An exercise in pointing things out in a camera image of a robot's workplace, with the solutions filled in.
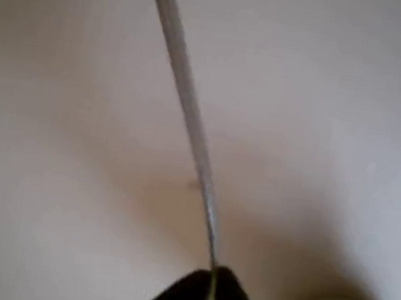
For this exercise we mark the silver metal spoon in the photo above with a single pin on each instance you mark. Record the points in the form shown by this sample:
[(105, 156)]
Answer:
[(190, 89)]

